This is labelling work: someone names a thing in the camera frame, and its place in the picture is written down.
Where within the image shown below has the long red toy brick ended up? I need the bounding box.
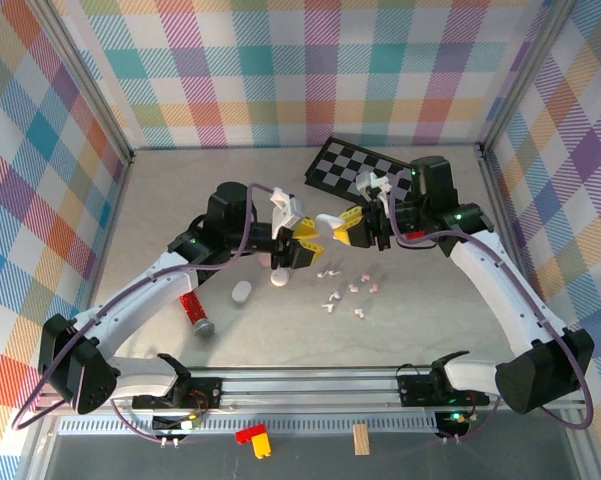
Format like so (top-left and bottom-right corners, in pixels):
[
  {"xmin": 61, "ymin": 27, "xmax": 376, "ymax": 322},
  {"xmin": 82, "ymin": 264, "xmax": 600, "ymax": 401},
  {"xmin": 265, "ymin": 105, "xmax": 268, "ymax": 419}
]
[{"xmin": 235, "ymin": 423, "xmax": 270, "ymax": 445}]

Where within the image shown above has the red glitter tube silver cap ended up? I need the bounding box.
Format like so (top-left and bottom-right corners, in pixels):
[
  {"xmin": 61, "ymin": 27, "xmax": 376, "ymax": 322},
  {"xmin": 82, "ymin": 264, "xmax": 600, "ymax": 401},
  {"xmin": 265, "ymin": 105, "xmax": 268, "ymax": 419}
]
[{"xmin": 178, "ymin": 289, "xmax": 216, "ymax": 339}]

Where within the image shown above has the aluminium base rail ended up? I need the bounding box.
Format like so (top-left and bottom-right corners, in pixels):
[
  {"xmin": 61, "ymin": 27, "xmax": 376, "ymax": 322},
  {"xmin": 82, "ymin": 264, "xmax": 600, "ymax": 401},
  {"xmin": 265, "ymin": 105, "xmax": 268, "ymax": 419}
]
[{"xmin": 32, "ymin": 366, "xmax": 586, "ymax": 415}]

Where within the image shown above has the black white checkerboard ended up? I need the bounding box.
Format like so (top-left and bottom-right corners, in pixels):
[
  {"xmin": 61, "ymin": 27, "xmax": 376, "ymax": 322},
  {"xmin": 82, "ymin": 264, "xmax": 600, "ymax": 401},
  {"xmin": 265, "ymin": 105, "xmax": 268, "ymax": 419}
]
[{"xmin": 303, "ymin": 136, "xmax": 421, "ymax": 204}]

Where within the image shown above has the yellow toy brick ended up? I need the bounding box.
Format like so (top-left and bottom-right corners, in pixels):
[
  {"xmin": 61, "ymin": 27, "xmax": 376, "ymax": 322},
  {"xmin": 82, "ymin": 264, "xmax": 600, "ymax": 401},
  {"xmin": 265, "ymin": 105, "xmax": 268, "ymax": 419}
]
[{"xmin": 252, "ymin": 432, "xmax": 273, "ymax": 460}]

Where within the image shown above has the aluminium frame post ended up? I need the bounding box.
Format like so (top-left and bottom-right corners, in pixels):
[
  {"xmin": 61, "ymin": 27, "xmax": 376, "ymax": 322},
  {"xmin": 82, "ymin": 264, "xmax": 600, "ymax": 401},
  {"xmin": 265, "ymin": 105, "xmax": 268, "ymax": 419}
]
[
  {"xmin": 476, "ymin": 0, "xmax": 580, "ymax": 154},
  {"xmin": 27, "ymin": 0, "xmax": 136, "ymax": 166}
]

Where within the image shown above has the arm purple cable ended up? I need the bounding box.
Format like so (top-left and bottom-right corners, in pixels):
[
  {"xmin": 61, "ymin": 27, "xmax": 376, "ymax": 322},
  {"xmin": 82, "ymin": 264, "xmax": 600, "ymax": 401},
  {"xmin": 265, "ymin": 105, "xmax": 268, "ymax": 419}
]
[
  {"xmin": 387, "ymin": 179, "xmax": 594, "ymax": 444},
  {"xmin": 12, "ymin": 183, "xmax": 281, "ymax": 444}
]

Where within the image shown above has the small circuit board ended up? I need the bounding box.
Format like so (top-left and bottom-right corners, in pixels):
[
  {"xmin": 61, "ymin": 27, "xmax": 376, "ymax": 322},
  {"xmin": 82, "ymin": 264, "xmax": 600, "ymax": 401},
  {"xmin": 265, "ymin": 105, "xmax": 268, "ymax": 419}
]
[
  {"xmin": 435, "ymin": 410, "xmax": 474, "ymax": 436},
  {"xmin": 152, "ymin": 413, "xmax": 206, "ymax": 434}
]

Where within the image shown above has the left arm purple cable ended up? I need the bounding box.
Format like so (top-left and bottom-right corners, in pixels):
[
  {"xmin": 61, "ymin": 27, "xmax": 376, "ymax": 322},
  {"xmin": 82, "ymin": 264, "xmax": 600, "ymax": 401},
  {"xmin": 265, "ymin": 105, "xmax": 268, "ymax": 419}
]
[{"xmin": 12, "ymin": 183, "xmax": 281, "ymax": 444}]

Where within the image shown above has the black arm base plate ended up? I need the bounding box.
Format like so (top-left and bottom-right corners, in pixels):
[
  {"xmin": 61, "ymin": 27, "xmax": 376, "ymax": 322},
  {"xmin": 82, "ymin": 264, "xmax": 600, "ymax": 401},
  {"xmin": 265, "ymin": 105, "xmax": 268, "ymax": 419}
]
[
  {"xmin": 396, "ymin": 364, "xmax": 492, "ymax": 407},
  {"xmin": 131, "ymin": 377, "xmax": 225, "ymax": 412}
]

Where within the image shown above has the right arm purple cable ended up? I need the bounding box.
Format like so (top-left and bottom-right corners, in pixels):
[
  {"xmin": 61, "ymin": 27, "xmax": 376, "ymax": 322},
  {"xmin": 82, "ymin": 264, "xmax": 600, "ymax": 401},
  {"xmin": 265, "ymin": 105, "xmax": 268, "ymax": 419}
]
[{"xmin": 387, "ymin": 179, "xmax": 594, "ymax": 444}]

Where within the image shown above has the aluminium frame side rail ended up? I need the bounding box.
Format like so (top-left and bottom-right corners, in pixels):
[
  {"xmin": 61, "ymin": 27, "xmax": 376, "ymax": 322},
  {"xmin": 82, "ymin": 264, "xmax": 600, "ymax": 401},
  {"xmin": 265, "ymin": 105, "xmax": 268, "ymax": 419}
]
[
  {"xmin": 22, "ymin": 149, "xmax": 136, "ymax": 480},
  {"xmin": 474, "ymin": 142, "xmax": 601, "ymax": 480}
]

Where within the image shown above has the slotted grey cable duct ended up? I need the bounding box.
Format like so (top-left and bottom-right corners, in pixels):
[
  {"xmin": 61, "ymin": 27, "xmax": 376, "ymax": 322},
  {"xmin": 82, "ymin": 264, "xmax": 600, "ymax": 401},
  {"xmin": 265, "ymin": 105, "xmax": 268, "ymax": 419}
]
[{"xmin": 58, "ymin": 418, "xmax": 444, "ymax": 435}]

